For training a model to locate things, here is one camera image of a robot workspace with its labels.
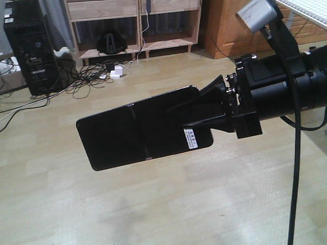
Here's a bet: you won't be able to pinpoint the wooden dresser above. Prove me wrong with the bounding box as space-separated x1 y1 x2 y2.
203 0 327 60

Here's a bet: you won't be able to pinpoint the black triangular device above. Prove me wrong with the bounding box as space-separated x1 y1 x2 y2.
96 31 128 55

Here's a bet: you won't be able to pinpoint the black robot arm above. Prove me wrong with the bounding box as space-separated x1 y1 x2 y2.
167 47 326 138

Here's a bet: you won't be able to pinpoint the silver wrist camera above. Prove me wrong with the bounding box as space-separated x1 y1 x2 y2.
235 0 283 34

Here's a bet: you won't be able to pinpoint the white floor power adapters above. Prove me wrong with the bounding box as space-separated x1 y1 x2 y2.
99 65 124 79

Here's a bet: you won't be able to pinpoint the black foldable smartphone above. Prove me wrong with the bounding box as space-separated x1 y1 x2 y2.
76 85 213 171

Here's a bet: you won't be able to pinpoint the wooden shelf unit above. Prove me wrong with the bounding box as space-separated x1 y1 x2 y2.
64 1 202 63

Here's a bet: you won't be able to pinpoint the black braided camera cable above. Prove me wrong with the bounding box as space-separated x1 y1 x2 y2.
265 25 327 245

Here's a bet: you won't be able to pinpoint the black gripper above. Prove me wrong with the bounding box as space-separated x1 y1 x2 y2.
167 55 295 139

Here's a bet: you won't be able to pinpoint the black computer tower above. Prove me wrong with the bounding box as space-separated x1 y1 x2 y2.
4 1 64 96

